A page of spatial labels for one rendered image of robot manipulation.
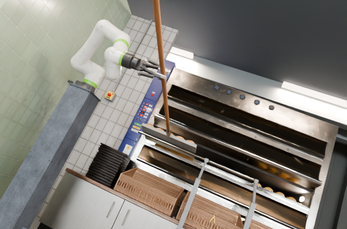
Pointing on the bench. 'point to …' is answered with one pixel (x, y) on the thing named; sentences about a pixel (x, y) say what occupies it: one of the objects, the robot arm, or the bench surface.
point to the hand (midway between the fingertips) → (162, 73)
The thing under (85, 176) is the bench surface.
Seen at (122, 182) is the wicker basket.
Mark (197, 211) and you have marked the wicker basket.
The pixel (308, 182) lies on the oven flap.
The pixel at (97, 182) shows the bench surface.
